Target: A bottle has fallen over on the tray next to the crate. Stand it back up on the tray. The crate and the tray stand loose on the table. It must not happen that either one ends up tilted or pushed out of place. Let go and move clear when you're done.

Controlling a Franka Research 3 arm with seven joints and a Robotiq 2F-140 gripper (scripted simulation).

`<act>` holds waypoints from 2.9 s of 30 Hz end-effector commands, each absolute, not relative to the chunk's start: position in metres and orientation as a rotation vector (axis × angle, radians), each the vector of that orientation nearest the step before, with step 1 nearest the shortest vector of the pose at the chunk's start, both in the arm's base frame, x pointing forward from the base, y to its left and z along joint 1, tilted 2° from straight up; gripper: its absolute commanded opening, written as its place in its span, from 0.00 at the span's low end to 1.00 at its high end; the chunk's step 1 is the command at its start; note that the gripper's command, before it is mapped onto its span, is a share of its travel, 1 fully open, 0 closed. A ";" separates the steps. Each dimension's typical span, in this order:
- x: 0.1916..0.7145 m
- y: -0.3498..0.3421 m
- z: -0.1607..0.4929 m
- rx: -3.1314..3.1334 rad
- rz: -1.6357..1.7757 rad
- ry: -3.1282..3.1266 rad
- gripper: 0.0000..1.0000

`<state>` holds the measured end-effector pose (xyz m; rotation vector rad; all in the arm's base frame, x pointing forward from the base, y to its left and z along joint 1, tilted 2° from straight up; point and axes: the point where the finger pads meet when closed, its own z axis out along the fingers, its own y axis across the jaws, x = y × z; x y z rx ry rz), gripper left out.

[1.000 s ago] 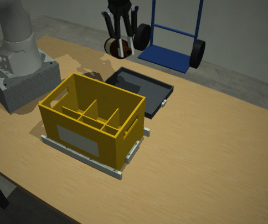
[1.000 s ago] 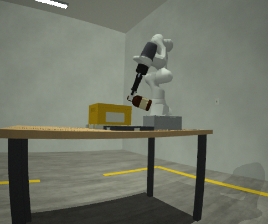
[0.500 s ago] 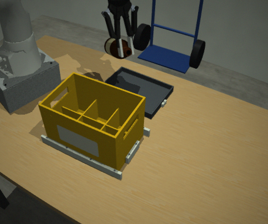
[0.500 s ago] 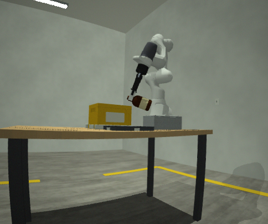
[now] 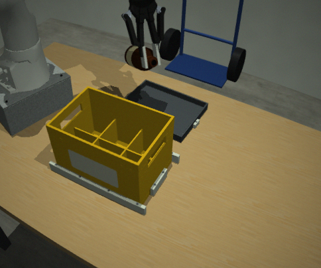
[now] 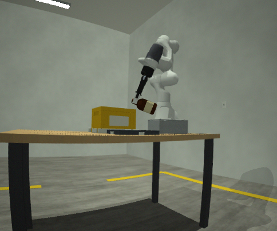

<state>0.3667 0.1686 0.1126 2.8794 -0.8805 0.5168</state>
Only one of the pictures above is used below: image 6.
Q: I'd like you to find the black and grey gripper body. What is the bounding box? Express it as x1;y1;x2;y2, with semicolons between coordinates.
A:
141;66;154;79

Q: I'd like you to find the yellow plastic crate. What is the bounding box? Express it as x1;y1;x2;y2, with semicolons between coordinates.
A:
92;106;136;130

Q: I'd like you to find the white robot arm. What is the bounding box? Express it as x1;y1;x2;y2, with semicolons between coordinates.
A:
138;35;181;120

